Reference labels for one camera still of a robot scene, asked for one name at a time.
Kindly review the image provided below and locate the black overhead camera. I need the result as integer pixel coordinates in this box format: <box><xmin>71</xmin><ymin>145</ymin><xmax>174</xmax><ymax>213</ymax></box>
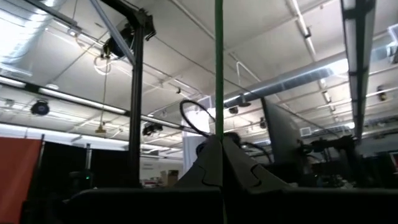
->
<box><xmin>101</xmin><ymin>26</ymin><xmax>135</xmax><ymax>60</ymax></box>

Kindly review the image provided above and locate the silver ventilation duct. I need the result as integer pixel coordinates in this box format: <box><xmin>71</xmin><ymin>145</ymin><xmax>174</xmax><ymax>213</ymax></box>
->
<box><xmin>223</xmin><ymin>58</ymin><xmax>349</xmax><ymax>108</ymax></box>
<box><xmin>0</xmin><ymin>0</ymin><xmax>68</xmax><ymax>78</ymax></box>

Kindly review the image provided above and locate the long ceiling light fixture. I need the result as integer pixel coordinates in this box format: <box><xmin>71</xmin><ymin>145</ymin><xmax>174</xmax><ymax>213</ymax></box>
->
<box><xmin>340</xmin><ymin>0</ymin><xmax>377</xmax><ymax>141</ymax></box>

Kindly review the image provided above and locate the yellow hanging power cord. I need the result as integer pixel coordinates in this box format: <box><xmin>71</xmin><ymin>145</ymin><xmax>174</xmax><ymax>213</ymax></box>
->
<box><xmin>95</xmin><ymin>60</ymin><xmax>109</xmax><ymax>135</ymax></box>

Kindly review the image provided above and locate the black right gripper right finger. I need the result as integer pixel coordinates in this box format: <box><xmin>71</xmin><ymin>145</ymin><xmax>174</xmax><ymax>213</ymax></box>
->
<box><xmin>222</xmin><ymin>136</ymin><xmax>398</xmax><ymax>224</ymax></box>

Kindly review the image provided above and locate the white coiled cable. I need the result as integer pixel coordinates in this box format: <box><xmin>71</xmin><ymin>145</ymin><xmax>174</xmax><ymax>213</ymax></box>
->
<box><xmin>93</xmin><ymin>55</ymin><xmax>113</xmax><ymax>76</ymax></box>

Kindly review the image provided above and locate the grey monitor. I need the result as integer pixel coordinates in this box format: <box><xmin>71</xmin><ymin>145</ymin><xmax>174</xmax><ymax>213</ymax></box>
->
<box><xmin>260</xmin><ymin>96</ymin><xmax>304</xmax><ymax>166</ymax></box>

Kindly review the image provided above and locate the black braided sleeve cable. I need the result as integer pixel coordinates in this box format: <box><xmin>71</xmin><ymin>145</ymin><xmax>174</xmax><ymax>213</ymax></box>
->
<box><xmin>179</xmin><ymin>99</ymin><xmax>217</xmax><ymax>138</ymax></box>

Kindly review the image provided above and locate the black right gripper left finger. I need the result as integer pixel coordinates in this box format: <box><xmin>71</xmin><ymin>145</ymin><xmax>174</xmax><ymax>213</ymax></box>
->
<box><xmin>62</xmin><ymin>135</ymin><xmax>223</xmax><ymax>224</ymax></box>

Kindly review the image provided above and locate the orange partition screen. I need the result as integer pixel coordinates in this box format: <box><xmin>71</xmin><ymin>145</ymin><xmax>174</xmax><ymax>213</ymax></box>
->
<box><xmin>0</xmin><ymin>136</ymin><xmax>43</xmax><ymax>224</ymax></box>

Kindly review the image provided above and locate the cardboard box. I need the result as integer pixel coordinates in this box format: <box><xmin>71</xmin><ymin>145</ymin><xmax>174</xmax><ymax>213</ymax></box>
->
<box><xmin>160</xmin><ymin>169</ymin><xmax>180</xmax><ymax>187</ymax></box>

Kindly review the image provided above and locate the black round ceiling device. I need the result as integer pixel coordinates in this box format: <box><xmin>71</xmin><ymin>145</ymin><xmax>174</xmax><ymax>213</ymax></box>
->
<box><xmin>30</xmin><ymin>99</ymin><xmax>50</xmax><ymax>117</ymax></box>

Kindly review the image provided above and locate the yellow artificial tulip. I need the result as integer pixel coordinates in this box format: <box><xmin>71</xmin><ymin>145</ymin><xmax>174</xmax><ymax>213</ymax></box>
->
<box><xmin>214</xmin><ymin>0</ymin><xmax>226</xmax><ymax>224</ymax></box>

